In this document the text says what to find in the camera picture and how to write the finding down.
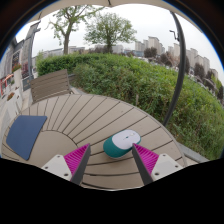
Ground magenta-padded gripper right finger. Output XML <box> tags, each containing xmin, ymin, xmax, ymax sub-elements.
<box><xmin>131</xmin><ymin>143</ymin><xmax>184</xmax><ymax>186</ymax></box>

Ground group of apartment buildings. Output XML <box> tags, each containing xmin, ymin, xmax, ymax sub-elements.
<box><xmin>133</xmin><ymin>35</ymin><xmax>220</xmax><ymax>80</ymax></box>

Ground green hedge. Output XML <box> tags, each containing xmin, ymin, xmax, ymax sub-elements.
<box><xmin>35</xmin><ymin>53</ymin><xmax>224</xmax><ymax>161</ymax></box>

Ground round-crowned tree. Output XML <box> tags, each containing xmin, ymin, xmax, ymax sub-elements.
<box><xmin>83</xmin><ymin>12</ymin><xmax>138</xmax><ymax>54</ymax></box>

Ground curved black parasol pole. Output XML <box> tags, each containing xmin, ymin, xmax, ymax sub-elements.
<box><xmin>162</xmin><ymin>11</ymin><xmax>187</xmax><ymax>128</ymax></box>

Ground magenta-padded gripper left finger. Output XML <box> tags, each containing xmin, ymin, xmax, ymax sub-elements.
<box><xmin>41</xmin><ymin>143</ymin><xmax>92</xmax><ymax>186</ymax></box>

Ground tall thin-crowned tree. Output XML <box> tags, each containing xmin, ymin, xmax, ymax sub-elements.
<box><xmin>46</xmin><ymin>4</ymin><xmax>103</xmax><ymax>56</ymax></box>

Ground blue mouse pad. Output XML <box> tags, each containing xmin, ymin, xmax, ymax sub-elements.
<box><xmin>5</xmin><ymin>115</ymin><xmax>48</xmax><ymax>161</ymax></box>

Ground slatted outdoor chair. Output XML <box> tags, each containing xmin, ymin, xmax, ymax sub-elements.
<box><xmin>29</xmin><ymin>69</ymin><xmax>80</xmax><ymax>104</ymax></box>

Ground beige parasol canopy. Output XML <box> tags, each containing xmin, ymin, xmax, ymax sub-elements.
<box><xmin>28</xmin><ymin>0</ymin><xmax>201</xmax><ymax>25</ymax></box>

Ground grey sign pillar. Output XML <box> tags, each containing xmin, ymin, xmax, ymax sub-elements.
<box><xmin>20</xmin><ymin>20</ymin><xmax>42</xmax><ymax>92</ymax></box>

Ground white planter with flowers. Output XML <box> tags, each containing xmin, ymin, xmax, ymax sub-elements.
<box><xmin>11</xmin><ymin>63</ymin><xmax>24</xmax><ymax>92</ymax></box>
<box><xmin>5</xmin><ymin>91</ymin><xmax>24</xmax><ymax>116</ymax></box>

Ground white and teal computer mouse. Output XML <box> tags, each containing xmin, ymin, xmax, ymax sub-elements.
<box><xmin>102</xmin><ymin>129</ymin><xmax>142</xmax><ymax>159</ymax></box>

